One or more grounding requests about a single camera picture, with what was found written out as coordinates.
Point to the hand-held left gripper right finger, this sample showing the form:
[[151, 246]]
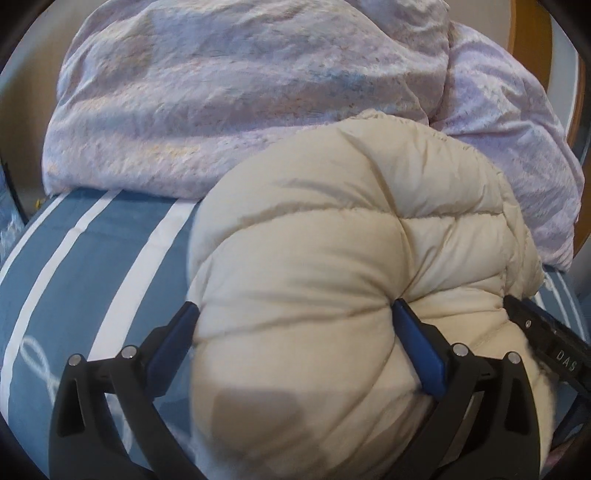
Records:
[[420, 350]]

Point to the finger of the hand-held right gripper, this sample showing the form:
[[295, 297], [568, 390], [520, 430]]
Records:
[[524, 318]]

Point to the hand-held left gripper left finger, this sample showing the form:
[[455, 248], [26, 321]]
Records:
[[168, 355]]

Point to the cream quilted down jacket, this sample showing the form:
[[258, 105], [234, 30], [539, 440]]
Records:
[[323, 258]]

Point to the blue white-striped bedsheet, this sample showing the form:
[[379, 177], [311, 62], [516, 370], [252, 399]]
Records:
[[92, 258]]

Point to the lavender crinkled quilt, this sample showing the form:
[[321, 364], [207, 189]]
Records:
[[207, 92]]

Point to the orange wooden frame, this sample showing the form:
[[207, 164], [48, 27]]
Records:
[[526, 27]]

